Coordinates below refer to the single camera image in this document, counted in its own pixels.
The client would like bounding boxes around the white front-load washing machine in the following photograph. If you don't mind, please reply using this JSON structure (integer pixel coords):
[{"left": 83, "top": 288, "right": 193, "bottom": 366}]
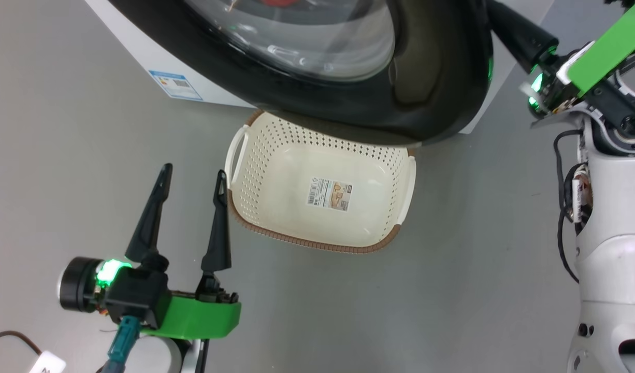
[{"left": 84, "top": 0, "right": 556, "bottom": 135}]

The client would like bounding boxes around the blue energy label sticker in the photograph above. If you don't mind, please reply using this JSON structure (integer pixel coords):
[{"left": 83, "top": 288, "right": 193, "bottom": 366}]
[{"left": 148, "top": 70, "right": 203, "bottom": 101}]

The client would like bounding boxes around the paper basket label sticker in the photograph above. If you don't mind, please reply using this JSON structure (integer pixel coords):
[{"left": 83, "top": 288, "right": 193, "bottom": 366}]
[{"left": 307, "top": 177, "right": 352, "bottom": 211}]

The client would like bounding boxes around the cream perforated laundry basket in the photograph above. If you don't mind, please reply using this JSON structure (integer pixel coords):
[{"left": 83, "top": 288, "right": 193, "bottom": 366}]
[{"left": 225, "top": 110, "right": 416, "bottom": 254}]

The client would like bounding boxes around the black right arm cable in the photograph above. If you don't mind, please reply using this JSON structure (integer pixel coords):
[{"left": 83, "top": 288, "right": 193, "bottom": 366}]
[{"left": 553, "top": 130, "right": 590, "bottom": 284}]

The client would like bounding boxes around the teal left camera cable connector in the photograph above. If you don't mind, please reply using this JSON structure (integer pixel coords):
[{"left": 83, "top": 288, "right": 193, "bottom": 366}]
[{"left": 97, "top": 316, "right": 142, "bottom": 373}]

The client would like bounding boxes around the white cable tag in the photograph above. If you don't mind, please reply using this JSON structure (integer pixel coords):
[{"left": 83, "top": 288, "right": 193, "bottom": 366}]
[{"left": 29, "top": 351, "right": 67, "bottom": 373}]

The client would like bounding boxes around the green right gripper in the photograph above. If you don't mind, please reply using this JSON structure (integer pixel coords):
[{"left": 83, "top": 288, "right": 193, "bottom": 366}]
[{"left": 486, "top": 0, "right": 635, "bottom": 128}]

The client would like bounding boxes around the black washing machine door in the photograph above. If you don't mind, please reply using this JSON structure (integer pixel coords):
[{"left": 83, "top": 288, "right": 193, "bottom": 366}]
[{"left": 108, "top": 0, "right": 494, "bottom": 147}]

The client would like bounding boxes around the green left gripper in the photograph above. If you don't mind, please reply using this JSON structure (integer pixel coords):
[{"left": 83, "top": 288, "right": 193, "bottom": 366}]
[{"left": 59, "top": 163, "right": 241, "bottom": 340}]

